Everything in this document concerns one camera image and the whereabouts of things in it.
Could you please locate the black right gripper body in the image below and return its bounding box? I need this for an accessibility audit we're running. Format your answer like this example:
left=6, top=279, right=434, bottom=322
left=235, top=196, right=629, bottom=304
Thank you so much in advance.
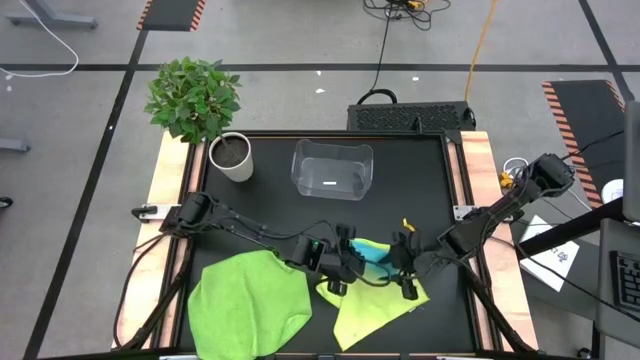
left=409, top=244, right=451, bottom=281

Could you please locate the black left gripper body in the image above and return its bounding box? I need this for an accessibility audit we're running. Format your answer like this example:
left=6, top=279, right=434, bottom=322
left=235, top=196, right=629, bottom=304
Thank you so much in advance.
left=289, top=234, right=369, bottom=286

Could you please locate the blue microfiber towel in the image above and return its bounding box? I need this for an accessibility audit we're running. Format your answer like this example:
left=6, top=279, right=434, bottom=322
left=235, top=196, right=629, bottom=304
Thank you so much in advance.
left=348, top=238, right=397, bottom=282

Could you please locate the yellow-green microfiber towel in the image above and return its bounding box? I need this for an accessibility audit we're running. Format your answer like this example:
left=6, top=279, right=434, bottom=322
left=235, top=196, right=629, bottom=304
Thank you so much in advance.
left=314, top=237, right=431, bottom=352

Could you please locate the green microfiber towel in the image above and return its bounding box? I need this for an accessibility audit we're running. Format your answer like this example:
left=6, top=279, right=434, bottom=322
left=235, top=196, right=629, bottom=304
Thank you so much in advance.
left=186, top=249, right=314, bottom=360

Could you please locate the clear plastic bin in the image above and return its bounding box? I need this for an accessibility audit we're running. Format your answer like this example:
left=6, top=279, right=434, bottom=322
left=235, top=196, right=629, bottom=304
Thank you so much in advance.
left=290, top=138, right=375, bottom=202

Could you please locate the wooden table side board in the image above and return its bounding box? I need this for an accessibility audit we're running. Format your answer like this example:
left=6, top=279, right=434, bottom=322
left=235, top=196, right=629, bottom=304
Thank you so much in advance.
left=446, top=130, right=540, bottom=351
left=110, top=130, right=207, bottom=350

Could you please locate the white paper sheet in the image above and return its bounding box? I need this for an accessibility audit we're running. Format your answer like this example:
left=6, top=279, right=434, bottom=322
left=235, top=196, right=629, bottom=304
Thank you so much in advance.
left=518, top=213, right=581, bottom=294

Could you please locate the white plant pot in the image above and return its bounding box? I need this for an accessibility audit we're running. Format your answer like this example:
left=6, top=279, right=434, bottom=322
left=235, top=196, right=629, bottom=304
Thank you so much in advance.
left=208, top=130, right=256, bottom=183

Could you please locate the black computer case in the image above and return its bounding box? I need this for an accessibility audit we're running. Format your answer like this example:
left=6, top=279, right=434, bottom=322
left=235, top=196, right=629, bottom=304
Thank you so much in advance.
left=346, top=100, right=478, bottom=133

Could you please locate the black desk bar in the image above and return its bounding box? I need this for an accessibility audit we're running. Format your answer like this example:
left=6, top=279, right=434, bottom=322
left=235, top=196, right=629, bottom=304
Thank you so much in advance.
left=514, top=196, right=626, bottom=259

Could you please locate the grey desk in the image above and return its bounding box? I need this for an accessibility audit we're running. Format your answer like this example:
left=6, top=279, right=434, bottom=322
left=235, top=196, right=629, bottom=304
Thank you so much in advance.
left=593, top=217, right=640, bottom=337

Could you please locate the white round cup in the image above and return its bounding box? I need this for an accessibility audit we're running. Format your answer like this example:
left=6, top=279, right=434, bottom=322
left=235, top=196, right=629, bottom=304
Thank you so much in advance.
left=600, top=177, right=626, bottom=206

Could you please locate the black keyboard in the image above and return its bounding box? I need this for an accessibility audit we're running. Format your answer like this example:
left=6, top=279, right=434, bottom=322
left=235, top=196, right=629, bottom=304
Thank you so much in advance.
left=608, top=248, right=640, bottom=315

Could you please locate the green leafy plant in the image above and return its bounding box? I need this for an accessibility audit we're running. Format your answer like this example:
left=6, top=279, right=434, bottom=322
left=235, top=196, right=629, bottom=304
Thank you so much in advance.
left=144, top=55, right=243, bottom=145

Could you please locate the black hazard-striped floor mat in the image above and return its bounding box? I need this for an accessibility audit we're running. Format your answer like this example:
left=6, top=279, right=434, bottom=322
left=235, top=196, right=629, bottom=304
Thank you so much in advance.
left=135, top=0, right=208, bottom=33
left=541, top=79, right=627, bottom=211

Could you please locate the grey monitor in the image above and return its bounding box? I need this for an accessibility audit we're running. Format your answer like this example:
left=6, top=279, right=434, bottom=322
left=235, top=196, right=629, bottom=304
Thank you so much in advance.
left=622, top=99, right=640, bottom=224

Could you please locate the grey metal furniture foot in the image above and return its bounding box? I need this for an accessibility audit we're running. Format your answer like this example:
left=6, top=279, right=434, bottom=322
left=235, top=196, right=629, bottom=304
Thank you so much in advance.
left=0, top=138, right=32, bottom=153

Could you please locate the grey metal furniture leg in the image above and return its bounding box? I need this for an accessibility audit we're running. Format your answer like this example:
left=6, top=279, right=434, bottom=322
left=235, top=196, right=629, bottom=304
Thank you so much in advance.
left=6, top=0, right=99, bottom=29

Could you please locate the white coiled cable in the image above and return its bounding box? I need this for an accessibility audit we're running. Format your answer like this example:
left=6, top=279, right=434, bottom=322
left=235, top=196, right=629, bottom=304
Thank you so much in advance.
left=501, top=156, right=594, bottom=212

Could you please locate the black floor cable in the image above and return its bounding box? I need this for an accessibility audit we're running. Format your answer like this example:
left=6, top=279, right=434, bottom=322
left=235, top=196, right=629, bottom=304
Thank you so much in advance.
left=519, top=248, right=640, bottom=324
left=559, top=129, right=626, bottom=164

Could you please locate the black power cable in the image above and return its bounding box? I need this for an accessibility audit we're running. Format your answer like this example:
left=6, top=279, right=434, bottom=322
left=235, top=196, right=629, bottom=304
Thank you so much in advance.
left=355, top=9, right=400, bottom=106

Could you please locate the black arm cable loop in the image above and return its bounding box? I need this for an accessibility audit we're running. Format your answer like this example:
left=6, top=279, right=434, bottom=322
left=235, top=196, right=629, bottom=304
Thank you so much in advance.
left=112, top=232, right=169, bottom=349

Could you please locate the yellow floor cable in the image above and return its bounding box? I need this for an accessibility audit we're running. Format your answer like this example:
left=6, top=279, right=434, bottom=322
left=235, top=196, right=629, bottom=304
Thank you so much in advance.
left=463, top=0, right=500, bottom=104

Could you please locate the black cable bundle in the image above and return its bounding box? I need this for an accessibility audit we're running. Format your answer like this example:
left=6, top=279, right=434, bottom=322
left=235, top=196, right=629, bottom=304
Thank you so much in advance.
left=362, top=0, right=453, bottom=32

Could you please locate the white floor cable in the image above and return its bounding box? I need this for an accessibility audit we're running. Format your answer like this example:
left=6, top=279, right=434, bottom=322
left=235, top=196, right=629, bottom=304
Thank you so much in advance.
left=0, top=0, right=81, bottom=80

